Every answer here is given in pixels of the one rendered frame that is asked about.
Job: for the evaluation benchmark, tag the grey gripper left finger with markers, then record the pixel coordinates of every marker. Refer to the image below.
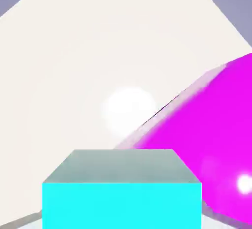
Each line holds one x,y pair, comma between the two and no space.
33,223

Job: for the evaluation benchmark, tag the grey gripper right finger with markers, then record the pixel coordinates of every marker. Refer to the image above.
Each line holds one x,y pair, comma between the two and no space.
212,222

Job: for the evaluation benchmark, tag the small cyan cube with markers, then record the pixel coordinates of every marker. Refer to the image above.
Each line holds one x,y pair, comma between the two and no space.
122,203

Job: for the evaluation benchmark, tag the large magenta box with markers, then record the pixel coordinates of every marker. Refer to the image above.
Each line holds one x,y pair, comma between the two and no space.
212,126

